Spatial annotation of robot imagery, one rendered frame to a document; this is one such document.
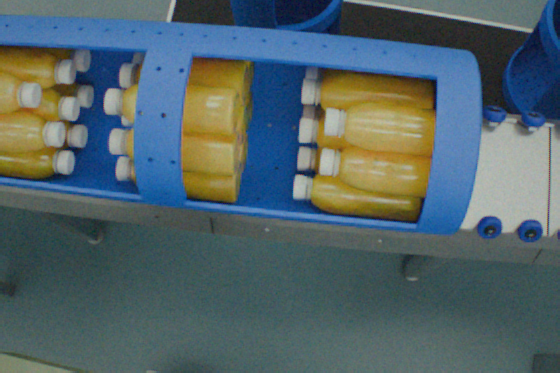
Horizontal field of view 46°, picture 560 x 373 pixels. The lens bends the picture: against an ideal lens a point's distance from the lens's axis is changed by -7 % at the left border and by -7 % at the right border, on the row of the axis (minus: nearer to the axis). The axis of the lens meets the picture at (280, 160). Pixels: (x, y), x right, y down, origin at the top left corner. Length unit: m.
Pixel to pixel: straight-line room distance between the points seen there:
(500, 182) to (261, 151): 0.43
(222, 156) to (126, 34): 0.23
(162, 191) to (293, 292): 1.16
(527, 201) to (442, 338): 0.95
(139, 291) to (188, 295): 0.15
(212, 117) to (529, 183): 0.59
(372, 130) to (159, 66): 0.31
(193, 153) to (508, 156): 0.57
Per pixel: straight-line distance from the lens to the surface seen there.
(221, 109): 1.00
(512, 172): 1.29
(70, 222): 1.95
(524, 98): 2.19
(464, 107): 0.97
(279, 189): 1.17
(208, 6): 2.25
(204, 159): 1.05
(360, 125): 1.00
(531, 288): 2.24
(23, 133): 1.13
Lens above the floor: 2.12
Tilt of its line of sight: 75 degrees down
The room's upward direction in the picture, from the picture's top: 8 degrees counter-clockwise
